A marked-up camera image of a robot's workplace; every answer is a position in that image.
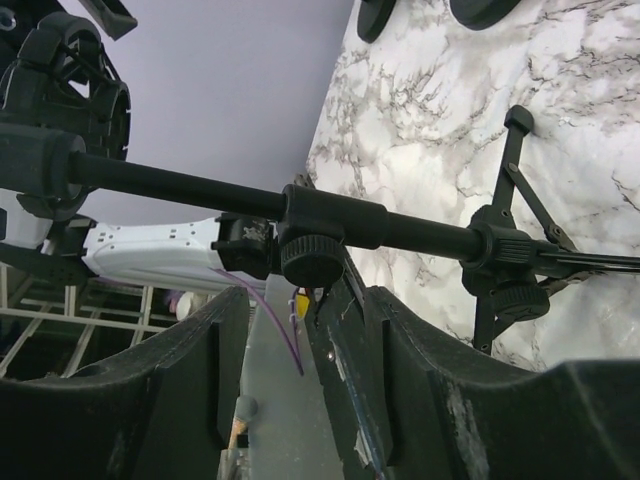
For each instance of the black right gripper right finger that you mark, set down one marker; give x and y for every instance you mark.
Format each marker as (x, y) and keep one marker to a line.
(408, 401)

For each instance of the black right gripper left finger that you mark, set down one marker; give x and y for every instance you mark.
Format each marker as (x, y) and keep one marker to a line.
(162, 409)

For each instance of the black tripod shock-mount stand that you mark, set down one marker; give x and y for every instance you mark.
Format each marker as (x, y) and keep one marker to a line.
(65, 122)

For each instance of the black clip desk stand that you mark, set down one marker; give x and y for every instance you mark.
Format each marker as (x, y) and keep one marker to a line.
(477, 15)

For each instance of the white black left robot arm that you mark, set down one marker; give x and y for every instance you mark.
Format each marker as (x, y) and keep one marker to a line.
(201, 256)

